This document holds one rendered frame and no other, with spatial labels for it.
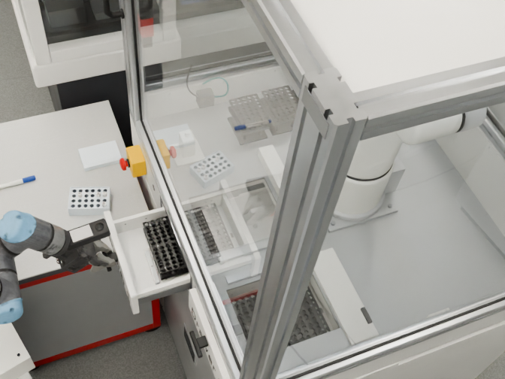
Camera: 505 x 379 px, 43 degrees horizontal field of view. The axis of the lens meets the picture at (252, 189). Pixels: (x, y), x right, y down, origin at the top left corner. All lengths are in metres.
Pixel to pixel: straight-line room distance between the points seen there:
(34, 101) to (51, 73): 1.14
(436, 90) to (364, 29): 0.14
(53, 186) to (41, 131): 0.24
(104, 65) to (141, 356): 1.14
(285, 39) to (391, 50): 0.14
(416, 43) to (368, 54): 0.07
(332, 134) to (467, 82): 0.17
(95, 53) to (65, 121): 0.26
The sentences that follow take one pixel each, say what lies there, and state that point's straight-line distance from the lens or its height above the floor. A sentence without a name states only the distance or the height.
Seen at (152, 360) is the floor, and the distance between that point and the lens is 2.65.
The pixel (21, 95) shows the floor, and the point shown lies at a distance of 3.52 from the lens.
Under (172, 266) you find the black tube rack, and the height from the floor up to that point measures 0.90.
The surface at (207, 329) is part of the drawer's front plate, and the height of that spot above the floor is 0.93.
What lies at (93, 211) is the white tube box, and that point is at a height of 0.78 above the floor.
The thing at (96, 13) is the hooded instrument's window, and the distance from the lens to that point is 2.25.
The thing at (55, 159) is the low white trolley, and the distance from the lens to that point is 2.22.
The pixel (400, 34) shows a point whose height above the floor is 1.97.
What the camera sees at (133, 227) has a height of 0.85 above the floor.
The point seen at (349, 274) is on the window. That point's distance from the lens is 1.07.
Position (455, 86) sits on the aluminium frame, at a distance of 0.75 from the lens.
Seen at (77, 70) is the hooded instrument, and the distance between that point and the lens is 2.36.
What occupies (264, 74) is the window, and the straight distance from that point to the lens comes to 0.87.
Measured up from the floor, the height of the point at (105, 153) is 0.78.
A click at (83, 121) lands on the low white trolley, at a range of 2.32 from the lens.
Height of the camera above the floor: 2.47
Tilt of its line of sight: 54 degrees down
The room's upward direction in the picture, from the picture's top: 9 degrees clockwise
